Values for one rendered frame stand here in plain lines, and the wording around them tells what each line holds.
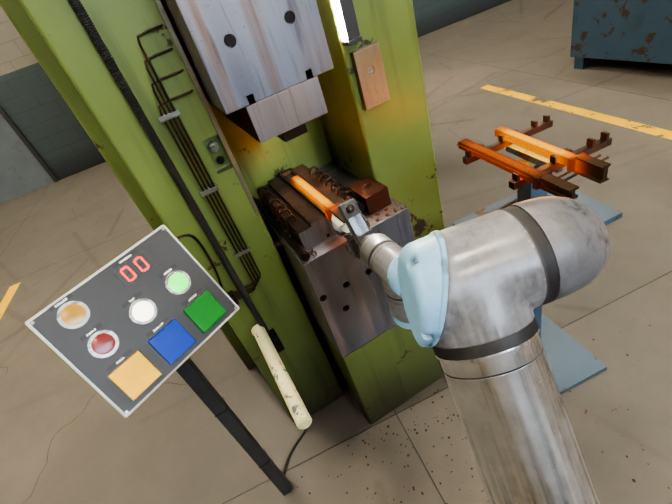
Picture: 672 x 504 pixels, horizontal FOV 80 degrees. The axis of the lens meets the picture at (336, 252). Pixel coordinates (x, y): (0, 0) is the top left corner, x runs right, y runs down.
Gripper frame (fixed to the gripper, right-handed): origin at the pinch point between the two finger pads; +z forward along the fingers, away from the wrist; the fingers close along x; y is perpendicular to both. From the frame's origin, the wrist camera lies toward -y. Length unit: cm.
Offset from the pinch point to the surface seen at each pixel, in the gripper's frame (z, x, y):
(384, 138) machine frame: 17.0, 29.6, -6.4
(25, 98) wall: 622, -178, -13
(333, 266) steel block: -3.1, -7.4, 14.5
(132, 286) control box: -9, -55, -14
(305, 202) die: 16.4, -3.8, 1.1
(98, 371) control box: -20, -67, -6
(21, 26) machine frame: 61, -53, -67
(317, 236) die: 2.9, -7.3, 6.0
